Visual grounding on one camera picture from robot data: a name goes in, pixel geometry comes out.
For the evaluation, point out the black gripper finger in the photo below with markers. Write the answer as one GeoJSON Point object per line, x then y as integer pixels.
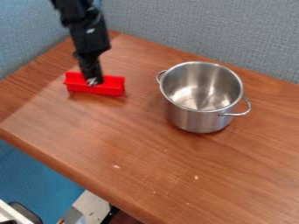
{"type": "Point", "coordinates": [91, 69]}

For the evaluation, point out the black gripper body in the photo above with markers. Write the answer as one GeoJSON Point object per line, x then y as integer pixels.
{"type": "Point", "coordinates": [83, 18]}

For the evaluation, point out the red rectangular block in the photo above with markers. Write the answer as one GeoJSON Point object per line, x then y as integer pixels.
{"type": "Point", "coordinates": [114, 85]}

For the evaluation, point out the stainless steel pot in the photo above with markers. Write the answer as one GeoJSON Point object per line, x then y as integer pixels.
{"type": "Point", "coordinates": [205, 96]}

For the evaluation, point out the white object at corner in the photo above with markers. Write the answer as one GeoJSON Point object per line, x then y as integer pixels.
{"type": "Point", "coordinates": [9, 214]}

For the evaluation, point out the black chair part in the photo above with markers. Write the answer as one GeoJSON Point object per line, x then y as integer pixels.
{"type": "Point", "coordinates": [26, 212]}

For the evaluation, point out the white table leg bracket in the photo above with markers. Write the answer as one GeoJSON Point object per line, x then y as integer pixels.
{"type": "Point", "coordinates": [89, 210]}

